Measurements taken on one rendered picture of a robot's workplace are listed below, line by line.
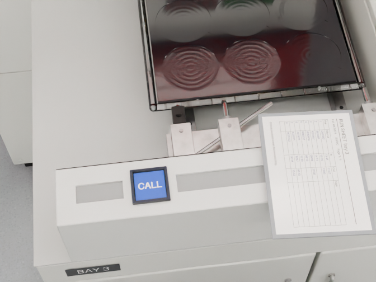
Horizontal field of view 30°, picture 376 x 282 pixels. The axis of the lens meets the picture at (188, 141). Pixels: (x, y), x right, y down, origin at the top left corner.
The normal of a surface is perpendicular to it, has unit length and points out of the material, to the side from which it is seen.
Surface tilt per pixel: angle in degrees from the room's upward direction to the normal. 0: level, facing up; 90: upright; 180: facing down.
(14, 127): 90
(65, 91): 0
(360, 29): 90
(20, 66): 90
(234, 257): 90
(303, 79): 0
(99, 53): 0
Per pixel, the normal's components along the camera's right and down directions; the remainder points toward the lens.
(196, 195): -0.01, -0.51
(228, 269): 0.12, 0.85
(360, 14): -0.99, 0.11
